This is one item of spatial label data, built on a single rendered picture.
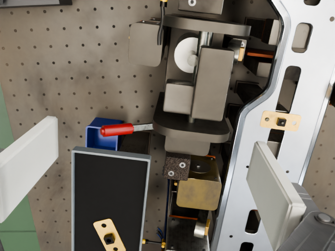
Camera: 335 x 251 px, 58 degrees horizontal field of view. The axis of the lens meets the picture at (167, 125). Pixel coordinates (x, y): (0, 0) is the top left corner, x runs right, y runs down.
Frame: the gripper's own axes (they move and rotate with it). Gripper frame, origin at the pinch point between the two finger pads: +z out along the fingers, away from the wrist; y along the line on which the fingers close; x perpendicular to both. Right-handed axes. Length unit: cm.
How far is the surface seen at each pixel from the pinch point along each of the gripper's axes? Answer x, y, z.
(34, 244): -154, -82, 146
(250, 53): 1, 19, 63
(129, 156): -15.8, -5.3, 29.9
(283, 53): 3, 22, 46
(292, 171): -23, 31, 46
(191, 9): 9.2, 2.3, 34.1
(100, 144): -37, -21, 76
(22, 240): -151, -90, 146
